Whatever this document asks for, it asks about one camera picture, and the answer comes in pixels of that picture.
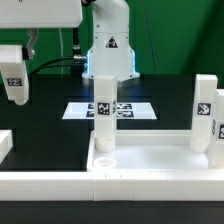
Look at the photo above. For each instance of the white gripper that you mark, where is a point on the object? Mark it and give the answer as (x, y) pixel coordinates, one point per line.
(35, 14)

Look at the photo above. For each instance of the white desk top tray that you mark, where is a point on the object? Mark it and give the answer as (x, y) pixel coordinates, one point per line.
(149, 150)

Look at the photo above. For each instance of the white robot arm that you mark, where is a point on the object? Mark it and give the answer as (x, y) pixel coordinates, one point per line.
(110, 53)

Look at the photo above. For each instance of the fiducial marker sheet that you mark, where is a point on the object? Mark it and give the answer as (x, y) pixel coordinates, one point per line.
(85, 110)

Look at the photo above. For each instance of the white block left edge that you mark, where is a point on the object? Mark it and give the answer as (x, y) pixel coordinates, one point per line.
(6, 143)

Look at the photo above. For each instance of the white front barrier wall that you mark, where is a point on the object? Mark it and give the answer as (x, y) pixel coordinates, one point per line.
(125, 186)

